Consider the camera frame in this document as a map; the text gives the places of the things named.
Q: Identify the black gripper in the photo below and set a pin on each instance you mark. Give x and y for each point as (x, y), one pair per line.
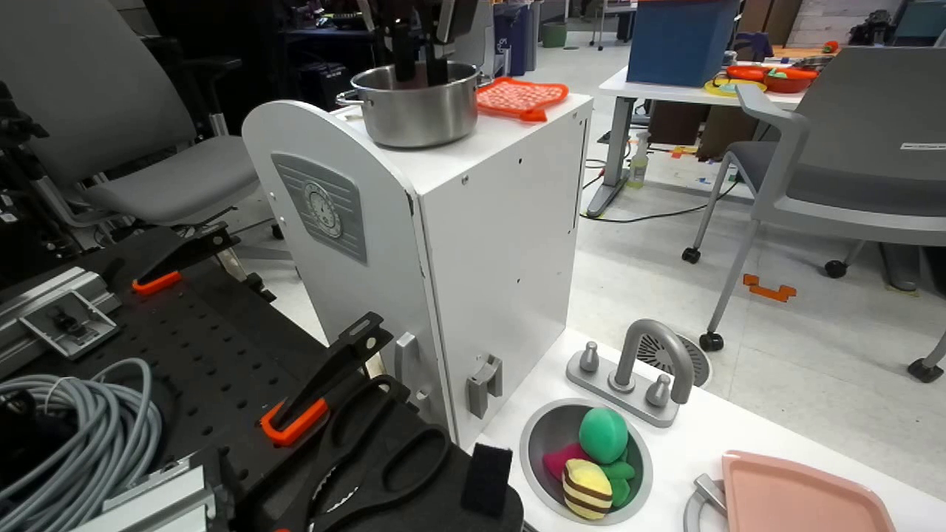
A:
(425, 16)

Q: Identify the green plush toy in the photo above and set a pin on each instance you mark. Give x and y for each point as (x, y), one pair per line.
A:
(606, 435)

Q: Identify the yellow and black sponge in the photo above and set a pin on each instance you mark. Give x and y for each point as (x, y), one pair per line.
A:
(588, 489)

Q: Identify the silver metal pot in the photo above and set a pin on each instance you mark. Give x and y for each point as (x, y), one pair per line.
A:
(418, 113)

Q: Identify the orange mesh pot holder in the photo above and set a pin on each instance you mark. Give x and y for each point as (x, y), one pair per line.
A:
(520, 94)

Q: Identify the white toy kitchen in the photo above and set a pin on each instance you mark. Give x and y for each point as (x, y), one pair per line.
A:
(492, 217)

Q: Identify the grey toy faucet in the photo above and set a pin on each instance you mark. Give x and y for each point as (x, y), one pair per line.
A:
(641, 357)

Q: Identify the grey toy sink bowl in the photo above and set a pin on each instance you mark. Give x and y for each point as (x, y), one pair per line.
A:
(551, 424)

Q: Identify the small green toy vegetable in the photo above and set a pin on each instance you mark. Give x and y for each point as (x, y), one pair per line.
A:
(623, 483)

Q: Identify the white desk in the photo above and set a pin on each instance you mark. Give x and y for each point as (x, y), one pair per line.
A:
(641, 90)

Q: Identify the grey padded chair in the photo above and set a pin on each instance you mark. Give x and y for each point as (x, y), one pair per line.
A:
(150, 178)

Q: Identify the black orange bar clamp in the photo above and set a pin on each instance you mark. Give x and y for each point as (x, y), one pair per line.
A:
(183, 255)
(328, 379)

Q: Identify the orange basket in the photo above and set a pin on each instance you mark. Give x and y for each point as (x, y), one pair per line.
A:
(770, 78)

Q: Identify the black pegboard table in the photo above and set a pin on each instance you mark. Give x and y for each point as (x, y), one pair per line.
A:
(208, 356)

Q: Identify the black scissors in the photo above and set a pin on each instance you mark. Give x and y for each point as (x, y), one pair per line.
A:
(396, 468)

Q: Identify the small black box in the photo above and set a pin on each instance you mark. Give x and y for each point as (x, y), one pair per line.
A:
(486, 478)

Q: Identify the metal plate with black part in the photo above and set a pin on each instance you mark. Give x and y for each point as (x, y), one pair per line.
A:
(69, 325)

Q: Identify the grey office chair with casters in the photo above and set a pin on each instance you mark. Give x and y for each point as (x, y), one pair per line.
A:
(846, 167)

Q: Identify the pink plastic tray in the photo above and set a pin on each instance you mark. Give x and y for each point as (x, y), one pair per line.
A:
(801, 496)

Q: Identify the aluminium rail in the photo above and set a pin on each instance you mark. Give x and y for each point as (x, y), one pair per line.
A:
(41, 295)

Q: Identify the metal bracket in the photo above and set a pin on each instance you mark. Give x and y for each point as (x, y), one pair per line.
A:
(165, 496)

